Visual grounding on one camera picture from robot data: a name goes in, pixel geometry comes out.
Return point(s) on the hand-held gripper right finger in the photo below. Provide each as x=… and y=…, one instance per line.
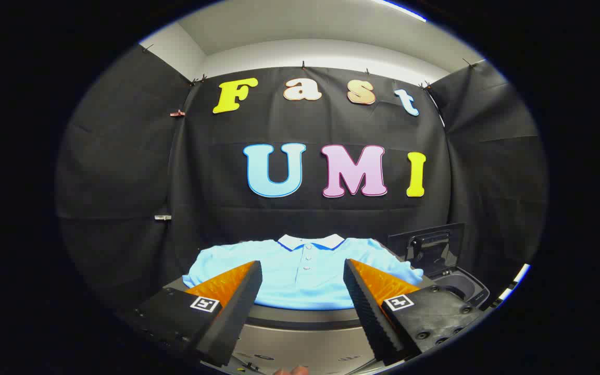
x=367, y=312

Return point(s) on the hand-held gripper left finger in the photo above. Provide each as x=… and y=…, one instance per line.
x=237, y=312

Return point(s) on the light blue polo shirt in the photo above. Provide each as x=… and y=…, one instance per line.
x=305, y=281

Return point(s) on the dark glass washing machine lid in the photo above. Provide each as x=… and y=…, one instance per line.
x=435, y=245

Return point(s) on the black backdrop cloth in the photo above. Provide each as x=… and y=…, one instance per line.
x=227, y=219

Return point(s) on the silver clip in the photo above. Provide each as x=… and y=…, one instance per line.
x=162, y=217

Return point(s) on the copper clip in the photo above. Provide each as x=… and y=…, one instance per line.
x=177, y=113

